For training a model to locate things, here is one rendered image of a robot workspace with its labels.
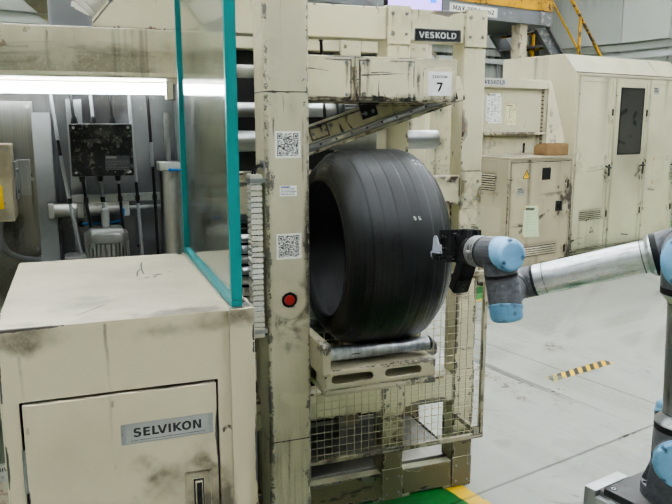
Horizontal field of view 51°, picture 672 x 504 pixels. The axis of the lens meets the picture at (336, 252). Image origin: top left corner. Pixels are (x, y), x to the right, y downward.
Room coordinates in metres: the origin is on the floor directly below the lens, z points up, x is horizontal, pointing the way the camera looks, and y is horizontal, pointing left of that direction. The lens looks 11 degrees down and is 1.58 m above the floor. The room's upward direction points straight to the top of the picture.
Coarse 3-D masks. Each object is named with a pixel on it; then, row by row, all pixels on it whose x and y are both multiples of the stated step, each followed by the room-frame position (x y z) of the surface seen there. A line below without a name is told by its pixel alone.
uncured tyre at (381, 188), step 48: (336, 192) 2.01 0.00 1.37; (384, 192) 1.95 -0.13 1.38; (432, 192) 2.00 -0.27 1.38; (336, 240) 2.44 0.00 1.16; (384, 240) 1.88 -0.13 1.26; (432, 240) 1.93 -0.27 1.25; (336, 288) 2.37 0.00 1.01; (384, 288) 1.88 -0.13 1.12; (432, 288) 1.94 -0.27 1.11; (336, 336) 2.07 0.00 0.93; (384, 336) 2.01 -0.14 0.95
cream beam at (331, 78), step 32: (320, 64) 2.31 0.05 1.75; (352, 64) 2.35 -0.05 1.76; (384, 64) 2.39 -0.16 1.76; (416, 64) 2.43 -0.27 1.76; (448, 64) 2.48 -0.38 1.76; (320, 96) 2.31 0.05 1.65; (352, 96) 2.35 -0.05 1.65; (384, 96) 2.39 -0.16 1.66; (416, 96) 2.43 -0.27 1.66; (448, 96) 2.47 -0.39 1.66
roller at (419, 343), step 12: (420, 336) 2.09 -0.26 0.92; (336, 348) 1.98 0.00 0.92; (348, 348) 1.99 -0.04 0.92; (360, 348) 2.00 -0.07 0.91; (372, 348) 2.01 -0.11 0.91; (384, 348) 2.03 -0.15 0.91; (396, 348) 2.04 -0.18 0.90; (408, 348) 2.05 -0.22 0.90; (420, 348) 2.07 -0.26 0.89; (336, 360) 1.98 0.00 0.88
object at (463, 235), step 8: (440, 232) 1.74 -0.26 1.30; (448, 232) 1.71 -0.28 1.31; (456, 232) 1.72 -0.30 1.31; (464, 232) 1.70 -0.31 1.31; (472, 232) 1.66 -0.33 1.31; (480, 232) 1.67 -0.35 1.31; (440, 240) 1.75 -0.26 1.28; (448, 240) 1.71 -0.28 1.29; (456, 240) 1.70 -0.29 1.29; (464, 240) 1.65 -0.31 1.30; (448, 248) 1.70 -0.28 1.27; (456, 248) 1.70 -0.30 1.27; (448, 256) 1.71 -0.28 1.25; (456, 256) 1.70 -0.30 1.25
